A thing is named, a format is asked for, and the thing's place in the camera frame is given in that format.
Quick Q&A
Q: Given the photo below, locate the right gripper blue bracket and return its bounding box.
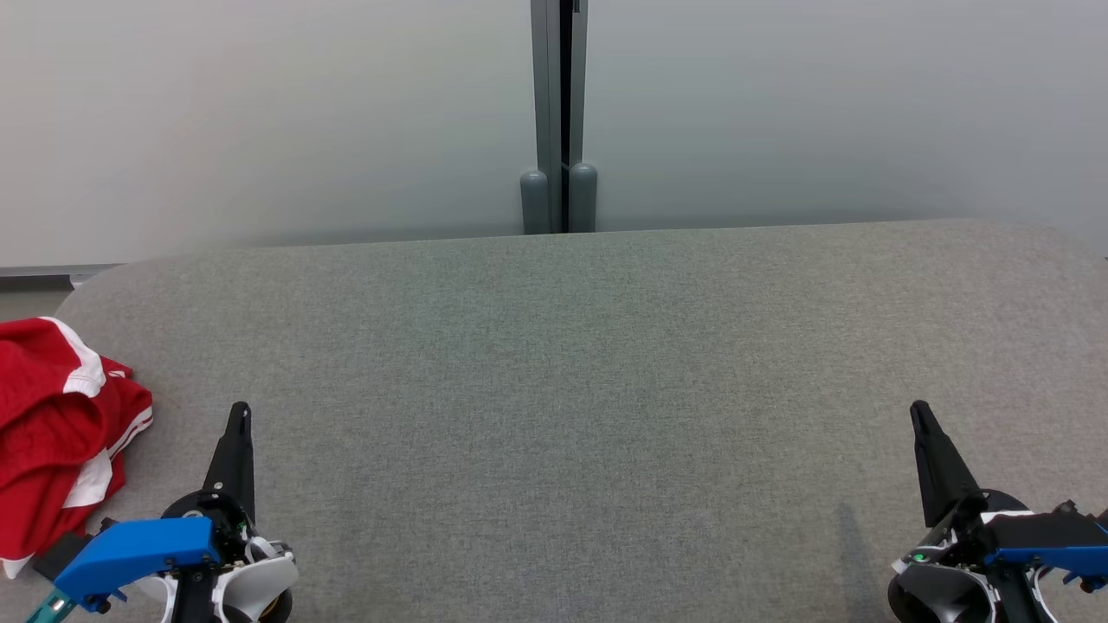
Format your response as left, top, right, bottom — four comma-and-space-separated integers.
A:
896, 400, 1108, 623

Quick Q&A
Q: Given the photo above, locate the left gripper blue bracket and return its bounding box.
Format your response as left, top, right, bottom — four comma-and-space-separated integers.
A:
54, 401, 261, 623

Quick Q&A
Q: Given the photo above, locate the red white basketball jersey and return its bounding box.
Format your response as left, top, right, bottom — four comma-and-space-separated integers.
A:
0, 372, 155, 579

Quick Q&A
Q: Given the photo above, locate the green left camera connector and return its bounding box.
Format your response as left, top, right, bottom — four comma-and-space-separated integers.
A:
24, 588, 79, 623

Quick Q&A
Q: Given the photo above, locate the grey wall base rail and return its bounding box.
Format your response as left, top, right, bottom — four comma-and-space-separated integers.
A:
0, 264, 122, 292

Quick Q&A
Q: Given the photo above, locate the grey cylinder post foot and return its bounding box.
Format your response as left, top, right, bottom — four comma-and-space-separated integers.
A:
567, 163, 599, 234

